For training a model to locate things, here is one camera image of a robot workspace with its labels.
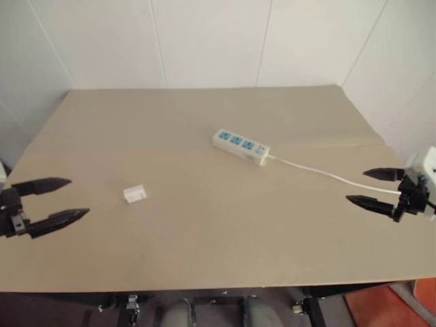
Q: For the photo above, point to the grey rounded shape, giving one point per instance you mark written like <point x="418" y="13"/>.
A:
<point x="175" y="315"/>
<point x="258" y="311"/>

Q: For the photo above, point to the metal table clamp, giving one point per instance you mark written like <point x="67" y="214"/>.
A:
<point x="132" y="302"/>
<point x="298" y="307"/>

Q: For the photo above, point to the small white plug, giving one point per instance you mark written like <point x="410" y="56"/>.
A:
<point x="134" y="194"/>

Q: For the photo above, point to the black table frame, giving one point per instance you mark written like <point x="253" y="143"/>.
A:
<point x="218" y="301"/>

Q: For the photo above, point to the white power strip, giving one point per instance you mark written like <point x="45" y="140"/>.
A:
<point x="240" y="146"/>

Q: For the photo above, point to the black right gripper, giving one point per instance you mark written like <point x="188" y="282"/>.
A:
<point x="413" y="199"/>

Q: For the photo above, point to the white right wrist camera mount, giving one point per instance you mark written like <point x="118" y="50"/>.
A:
<point x="426" y="167"/>

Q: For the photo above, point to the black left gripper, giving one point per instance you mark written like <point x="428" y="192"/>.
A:
<point x="9" y="207"/>

